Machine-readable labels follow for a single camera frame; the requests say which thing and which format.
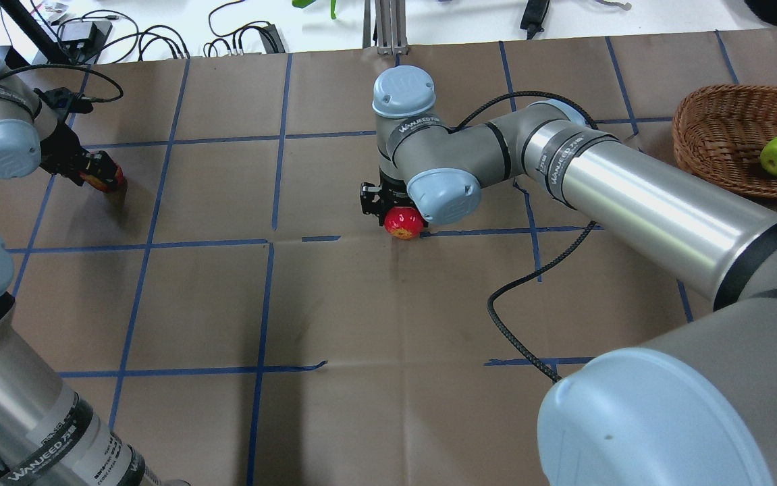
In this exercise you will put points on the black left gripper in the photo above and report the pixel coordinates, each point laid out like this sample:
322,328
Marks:
66,154

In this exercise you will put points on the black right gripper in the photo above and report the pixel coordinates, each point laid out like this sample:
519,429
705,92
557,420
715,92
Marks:
393,196

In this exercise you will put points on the red yellow apple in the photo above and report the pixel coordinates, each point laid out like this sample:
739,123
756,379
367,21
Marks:
100,171

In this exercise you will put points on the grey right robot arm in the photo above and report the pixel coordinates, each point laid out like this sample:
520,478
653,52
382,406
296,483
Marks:
694,406

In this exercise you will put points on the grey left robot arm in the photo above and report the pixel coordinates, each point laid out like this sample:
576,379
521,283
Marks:
49,435

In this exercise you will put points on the wicker basket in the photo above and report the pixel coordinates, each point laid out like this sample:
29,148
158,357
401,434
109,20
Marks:
719,131

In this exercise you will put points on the black power adapter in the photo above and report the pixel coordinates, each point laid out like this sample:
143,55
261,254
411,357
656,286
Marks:
83,35

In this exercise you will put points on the black tripod leg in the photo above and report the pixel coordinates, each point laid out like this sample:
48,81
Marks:
41,38

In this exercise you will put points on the black device on table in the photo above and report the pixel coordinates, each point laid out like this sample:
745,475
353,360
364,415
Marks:
533,16

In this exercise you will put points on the aluminium frame post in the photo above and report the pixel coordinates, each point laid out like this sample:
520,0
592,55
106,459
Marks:
385,27

